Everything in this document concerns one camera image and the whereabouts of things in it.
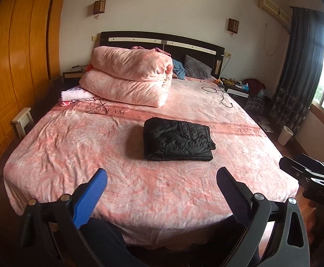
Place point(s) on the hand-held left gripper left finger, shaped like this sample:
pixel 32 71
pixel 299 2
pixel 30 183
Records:
pixel 92 197

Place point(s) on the plaid bag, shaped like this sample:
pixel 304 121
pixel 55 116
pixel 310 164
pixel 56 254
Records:
pixel 254 104

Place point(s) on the dark red garment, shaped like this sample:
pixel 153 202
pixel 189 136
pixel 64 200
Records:
pixel 255 84

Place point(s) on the dark patterned curtain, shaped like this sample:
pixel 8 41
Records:
pixel 301 66

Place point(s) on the white floor scale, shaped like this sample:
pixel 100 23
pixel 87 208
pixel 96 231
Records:
pixel 265 125

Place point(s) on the folded pink duvet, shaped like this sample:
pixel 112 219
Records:
pixel 128 75

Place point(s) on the grey pillow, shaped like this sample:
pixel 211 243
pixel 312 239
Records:
pixel 196 66

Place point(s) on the wooden wall lamp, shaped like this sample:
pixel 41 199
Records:
pixel 233 25
pixel 99 7

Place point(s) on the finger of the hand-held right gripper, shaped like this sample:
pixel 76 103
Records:
pixel 291 165

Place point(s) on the white air conditioner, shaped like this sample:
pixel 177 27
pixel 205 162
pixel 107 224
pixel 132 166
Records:
pixel 274 8

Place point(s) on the small white stool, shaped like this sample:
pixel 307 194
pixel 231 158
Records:
pixel 22 119

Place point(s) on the bed with pink blanket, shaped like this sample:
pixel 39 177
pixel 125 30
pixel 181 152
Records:
pixel 95 150

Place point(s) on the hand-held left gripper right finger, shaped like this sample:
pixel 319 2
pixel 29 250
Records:
pixel 231 190

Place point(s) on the white waste bin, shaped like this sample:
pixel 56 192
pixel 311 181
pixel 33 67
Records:
pixel 285 135

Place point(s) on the white pink knitted cloth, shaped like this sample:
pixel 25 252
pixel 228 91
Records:
pixel 74 95

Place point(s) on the wooden wardrobe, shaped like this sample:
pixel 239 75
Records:
pixel 11 61

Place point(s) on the black jacket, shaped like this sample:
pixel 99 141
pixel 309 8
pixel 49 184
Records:
pixel 175 141

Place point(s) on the mauve cloth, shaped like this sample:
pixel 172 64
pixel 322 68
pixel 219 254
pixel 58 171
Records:
pixel 153 49

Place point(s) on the cluttered dark nightstand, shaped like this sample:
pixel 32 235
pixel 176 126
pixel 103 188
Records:
pixel 235 89

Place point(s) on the dark wooden headboard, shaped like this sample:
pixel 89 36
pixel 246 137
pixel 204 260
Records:
pixel 195 46

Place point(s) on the blue cloth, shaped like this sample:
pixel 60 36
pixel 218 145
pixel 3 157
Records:
pixel 179 69

